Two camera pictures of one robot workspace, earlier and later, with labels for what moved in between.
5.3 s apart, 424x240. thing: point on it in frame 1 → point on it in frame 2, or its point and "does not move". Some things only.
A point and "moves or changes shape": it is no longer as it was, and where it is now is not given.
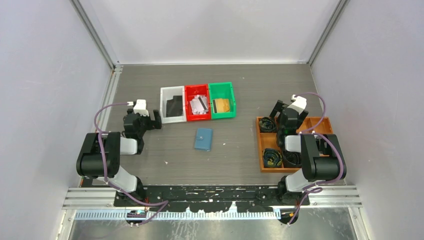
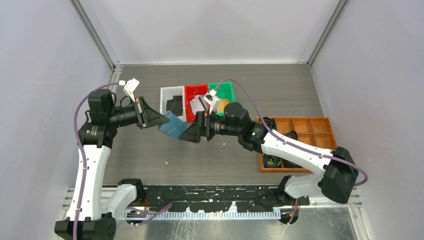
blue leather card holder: (203, 140) moves or changes shape
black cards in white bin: (174, 107) does not move
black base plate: (212, 199) does not move
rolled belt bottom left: (272, 158) does not move
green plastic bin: (222, 90) does not move
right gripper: (302, 117) → (203, 122)
